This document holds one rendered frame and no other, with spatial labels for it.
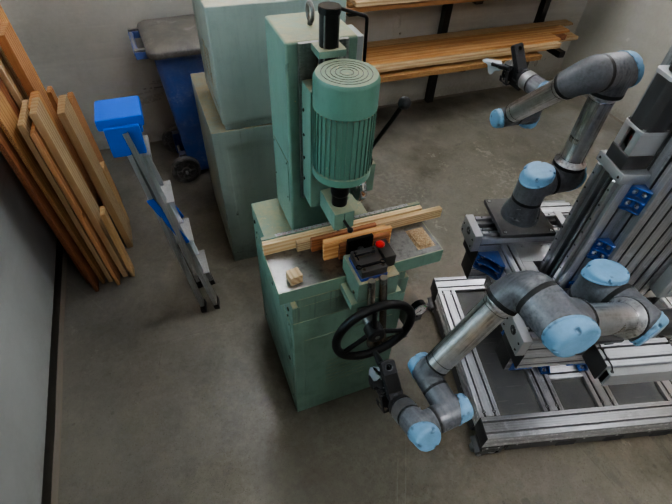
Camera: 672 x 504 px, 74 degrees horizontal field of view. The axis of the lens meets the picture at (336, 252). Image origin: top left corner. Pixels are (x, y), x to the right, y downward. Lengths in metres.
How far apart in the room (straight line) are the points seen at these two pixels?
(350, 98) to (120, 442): 1.76
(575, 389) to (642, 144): 1.17
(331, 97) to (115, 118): 0.92
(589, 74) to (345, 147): 0.82
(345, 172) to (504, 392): 1.30
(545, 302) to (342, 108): 0.67
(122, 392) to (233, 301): 0.70
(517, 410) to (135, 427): 1.67
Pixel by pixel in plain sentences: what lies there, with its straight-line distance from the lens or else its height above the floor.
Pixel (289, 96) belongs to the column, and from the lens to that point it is 1.40.
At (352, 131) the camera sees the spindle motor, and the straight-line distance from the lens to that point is 1.21.
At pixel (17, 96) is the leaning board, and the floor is 0.97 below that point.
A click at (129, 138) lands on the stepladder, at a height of 1.09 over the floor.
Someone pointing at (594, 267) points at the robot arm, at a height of 1.04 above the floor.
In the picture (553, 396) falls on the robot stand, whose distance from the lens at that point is 2.23.
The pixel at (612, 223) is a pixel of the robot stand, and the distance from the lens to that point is 1.71.
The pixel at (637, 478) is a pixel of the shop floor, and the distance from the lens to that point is 2.51.
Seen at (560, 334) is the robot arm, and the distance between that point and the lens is 1.11.
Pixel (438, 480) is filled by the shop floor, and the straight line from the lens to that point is 2.16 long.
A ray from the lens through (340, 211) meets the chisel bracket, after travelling 1.43.
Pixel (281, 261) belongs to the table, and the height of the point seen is 0.90.
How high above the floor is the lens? 2.01
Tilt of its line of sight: 46 degrees down
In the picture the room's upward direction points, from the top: 3 degrees clockwise
